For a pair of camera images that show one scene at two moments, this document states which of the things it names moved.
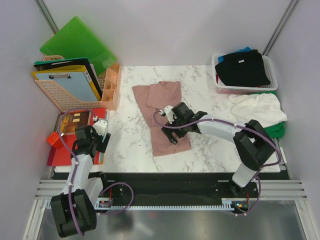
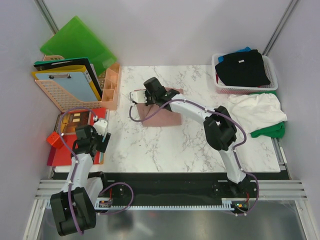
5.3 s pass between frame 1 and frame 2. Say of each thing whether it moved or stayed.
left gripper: stayed
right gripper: moved
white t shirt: stayed
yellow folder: stayed
